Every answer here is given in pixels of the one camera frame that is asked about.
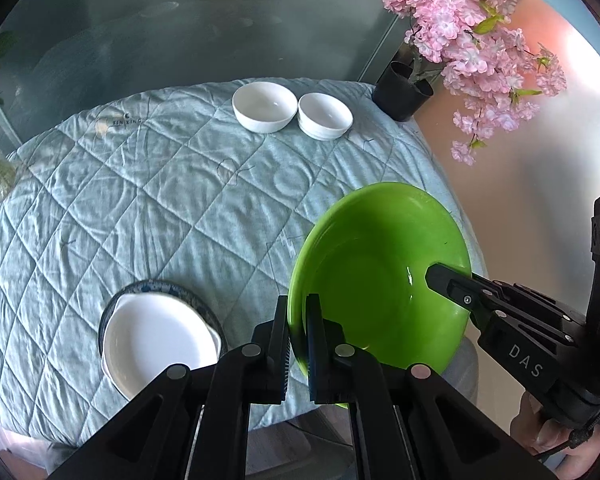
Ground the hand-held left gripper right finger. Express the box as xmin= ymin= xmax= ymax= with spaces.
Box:
xmin=305 ymin=294 xmax=556 ymax=480

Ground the green bowl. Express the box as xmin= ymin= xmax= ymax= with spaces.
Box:
xmin=287 ymin=182 xmax=473 ymax=408

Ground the person's right hand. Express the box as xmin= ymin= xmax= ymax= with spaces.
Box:
xmin=510 ymin=391 xmax=600 ymax=467

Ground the black plant pot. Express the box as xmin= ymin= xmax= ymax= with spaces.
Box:
xmin=372 ymin=61 xmax=435 ymax=122

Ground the white bowl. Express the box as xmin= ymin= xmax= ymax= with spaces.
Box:
xmin=231 ymin=81 xmax=298 ymax=134
xmin=297 ymin=92 xmax=354 ymax=141

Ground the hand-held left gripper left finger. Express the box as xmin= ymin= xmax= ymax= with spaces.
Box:
xmin=45 ymin=295 xmax=291 ymax=480

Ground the pink blossom artificial plant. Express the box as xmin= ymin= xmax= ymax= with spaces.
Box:
xmin=380 ymin=0 xmax=568 ymax=167

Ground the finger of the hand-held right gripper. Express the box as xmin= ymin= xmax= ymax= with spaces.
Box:
xmin=424 ymin=262 xmax=589 ymax=342

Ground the teal quilted blanket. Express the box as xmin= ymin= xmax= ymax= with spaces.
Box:
xmin=0 ymin=77 xmax=481 ymax=448

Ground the blue patterned plate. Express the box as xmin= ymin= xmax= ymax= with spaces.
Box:
xmin=98 ymin=279 xmax=228 ymax=361

